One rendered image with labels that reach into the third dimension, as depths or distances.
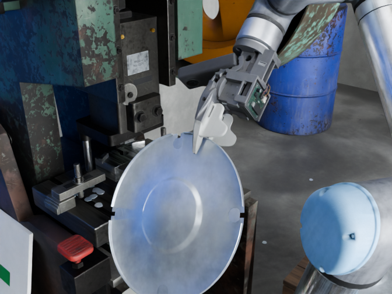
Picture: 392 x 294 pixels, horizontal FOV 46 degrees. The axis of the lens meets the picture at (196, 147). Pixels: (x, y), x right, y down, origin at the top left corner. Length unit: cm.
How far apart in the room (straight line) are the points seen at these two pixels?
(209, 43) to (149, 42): 33
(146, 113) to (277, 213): 142
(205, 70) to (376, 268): 43
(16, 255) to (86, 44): 74
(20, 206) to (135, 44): 61
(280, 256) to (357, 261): 159
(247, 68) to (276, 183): 199
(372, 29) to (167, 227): 46
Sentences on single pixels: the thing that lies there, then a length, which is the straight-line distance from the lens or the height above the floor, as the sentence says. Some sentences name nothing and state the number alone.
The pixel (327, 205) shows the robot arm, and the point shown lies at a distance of 63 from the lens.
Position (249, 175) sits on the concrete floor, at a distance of 282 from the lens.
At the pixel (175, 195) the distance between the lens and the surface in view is 79.
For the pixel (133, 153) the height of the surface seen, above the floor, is 78.
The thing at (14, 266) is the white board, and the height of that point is 45.
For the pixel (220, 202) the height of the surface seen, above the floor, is 99.
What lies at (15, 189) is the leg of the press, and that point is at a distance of 146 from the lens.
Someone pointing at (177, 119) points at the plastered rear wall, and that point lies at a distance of 325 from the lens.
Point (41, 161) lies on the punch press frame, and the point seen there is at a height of 76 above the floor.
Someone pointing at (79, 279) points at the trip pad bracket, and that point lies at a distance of 106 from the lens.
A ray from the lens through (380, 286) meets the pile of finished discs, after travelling 160.
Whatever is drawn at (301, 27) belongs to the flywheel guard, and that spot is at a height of 115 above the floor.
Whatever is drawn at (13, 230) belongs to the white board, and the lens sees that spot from 149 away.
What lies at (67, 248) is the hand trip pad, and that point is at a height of 76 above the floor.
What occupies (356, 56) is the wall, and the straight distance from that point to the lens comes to 452.
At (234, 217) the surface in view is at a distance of 72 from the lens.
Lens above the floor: 139
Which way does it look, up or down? 26 degrees down
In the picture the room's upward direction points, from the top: straight up
